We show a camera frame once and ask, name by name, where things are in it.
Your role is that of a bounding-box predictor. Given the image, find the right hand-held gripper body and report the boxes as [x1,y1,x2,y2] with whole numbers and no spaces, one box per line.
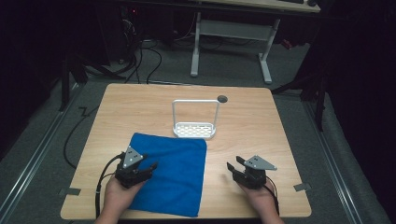
[233,154,278,190]

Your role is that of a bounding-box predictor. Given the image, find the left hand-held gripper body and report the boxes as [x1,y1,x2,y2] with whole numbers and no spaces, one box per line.
[114,145,148,189]

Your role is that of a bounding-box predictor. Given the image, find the blue cloth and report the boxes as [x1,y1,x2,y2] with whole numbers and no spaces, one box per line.
[127,132,208,218]

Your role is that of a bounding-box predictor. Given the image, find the person's right hand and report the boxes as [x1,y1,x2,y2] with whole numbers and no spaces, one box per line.
[237,179,278,217]

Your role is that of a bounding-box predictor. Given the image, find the person's left hand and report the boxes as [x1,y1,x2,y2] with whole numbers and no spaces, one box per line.
[103,176,146,217]

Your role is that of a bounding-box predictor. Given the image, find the grey tape piece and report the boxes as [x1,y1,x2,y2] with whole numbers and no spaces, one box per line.
[293,182,312,192]
[59,187,82,197]

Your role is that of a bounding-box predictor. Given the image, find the white plastic rack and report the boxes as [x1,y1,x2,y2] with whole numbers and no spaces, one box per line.
[171,99,221,140]

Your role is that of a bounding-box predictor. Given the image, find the black metal stand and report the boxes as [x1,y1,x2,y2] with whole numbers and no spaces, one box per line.
[58,54,127,113]
[270,69,330,133]

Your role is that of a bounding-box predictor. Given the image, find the white-legged desk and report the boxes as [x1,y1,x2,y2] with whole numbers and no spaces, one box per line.
[189,0,321,85]

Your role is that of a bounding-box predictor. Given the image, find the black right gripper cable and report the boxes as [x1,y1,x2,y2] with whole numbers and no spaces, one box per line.
[264,175,281,217]

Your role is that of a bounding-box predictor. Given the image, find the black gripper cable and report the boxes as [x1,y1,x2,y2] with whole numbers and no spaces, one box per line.
[264,175,281,217]
[94,151,127,219]

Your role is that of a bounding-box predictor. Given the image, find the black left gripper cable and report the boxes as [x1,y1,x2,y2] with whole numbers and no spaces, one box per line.
[94,151,127,219]

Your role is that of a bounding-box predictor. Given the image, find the black floor cable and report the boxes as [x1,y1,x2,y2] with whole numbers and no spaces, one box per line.
[63,105,101,171]

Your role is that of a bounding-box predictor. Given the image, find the metal floor rail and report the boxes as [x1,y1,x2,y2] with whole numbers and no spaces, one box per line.
[0,83,82,222]
[304,102,364,224]

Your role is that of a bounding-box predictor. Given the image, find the black cable bundle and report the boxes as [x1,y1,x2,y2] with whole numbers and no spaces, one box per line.
[120,18,163,85]

